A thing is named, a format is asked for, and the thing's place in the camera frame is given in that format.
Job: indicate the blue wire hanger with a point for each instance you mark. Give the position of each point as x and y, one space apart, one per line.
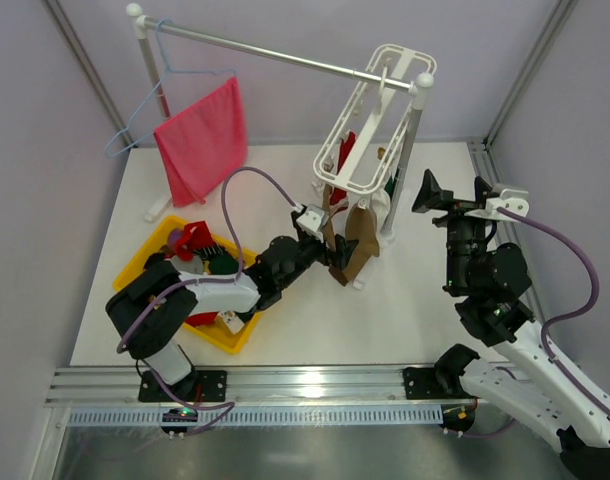
119 143

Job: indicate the white sock clip hanger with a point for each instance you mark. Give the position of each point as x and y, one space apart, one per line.
379 113

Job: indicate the slotted cable duct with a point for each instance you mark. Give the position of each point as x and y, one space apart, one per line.
259 416

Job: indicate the red sock in bin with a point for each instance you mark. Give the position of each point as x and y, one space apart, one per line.
192 237

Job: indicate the aluminium mounting rail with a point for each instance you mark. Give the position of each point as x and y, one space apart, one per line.
117 385

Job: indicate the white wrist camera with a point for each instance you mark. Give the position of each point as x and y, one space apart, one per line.
312 221
513 199

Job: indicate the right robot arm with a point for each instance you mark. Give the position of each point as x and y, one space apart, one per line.
562 405

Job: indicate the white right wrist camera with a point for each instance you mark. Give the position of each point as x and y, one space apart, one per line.
513 199

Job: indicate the red white snowman sock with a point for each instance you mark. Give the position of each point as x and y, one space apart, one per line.
226 319

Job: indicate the dark green sock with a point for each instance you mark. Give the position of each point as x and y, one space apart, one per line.
390 185

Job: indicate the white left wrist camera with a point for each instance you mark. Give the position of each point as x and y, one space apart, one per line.
312 221

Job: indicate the tan ribbed sock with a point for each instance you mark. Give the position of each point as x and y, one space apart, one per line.
329 232

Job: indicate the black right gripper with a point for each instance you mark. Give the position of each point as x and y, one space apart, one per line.
458 211

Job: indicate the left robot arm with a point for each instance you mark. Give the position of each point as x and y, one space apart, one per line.
149 310

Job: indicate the red snowflake christmas sock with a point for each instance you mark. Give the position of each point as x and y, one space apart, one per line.
342 165

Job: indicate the brown sock with dark toe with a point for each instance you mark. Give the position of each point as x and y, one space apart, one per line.
361 226

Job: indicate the metal clothes rack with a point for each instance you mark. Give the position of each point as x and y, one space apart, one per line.
316 91

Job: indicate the pink towel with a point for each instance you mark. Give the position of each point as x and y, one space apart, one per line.
203 144

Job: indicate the yellow plastic bin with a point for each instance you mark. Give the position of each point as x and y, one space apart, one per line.
217 333

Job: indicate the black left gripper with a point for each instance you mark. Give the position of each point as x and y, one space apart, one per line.
328 252

